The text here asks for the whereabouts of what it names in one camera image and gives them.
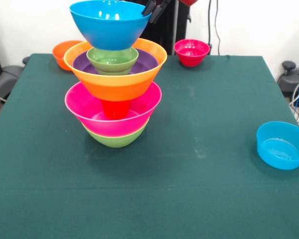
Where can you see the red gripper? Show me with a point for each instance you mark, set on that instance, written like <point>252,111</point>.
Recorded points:
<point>189,2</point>

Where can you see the medium blue bowl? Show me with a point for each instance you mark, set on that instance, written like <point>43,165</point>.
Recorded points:
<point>107,27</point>

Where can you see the purple bowl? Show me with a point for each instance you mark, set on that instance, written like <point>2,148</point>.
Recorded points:
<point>149,62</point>

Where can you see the small green bowl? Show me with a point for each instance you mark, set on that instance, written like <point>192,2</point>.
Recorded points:
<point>112,63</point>

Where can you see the large orange bowl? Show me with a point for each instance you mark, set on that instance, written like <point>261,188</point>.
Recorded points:
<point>117,87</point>

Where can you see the orange cup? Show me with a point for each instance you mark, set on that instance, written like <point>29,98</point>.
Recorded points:
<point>115,109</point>

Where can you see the large pink bowl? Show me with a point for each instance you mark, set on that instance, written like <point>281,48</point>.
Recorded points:
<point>84,112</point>

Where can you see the medium green bowl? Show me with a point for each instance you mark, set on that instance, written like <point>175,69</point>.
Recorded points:
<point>117,140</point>

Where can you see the small pink-red bowl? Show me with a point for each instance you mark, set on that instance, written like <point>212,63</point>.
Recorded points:
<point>192,56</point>

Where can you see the small orange bowl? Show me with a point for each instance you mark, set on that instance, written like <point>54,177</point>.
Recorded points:
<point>59,53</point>

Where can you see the black chair base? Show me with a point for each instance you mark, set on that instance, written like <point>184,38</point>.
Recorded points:
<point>5,79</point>
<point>289,82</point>

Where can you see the dark green tablecloth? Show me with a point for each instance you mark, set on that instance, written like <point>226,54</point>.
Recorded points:
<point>164,186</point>

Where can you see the small blue bowl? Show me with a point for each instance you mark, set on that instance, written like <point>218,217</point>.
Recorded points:
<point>281,149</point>

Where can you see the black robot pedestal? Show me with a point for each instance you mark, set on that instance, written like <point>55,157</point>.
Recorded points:
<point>169,32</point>

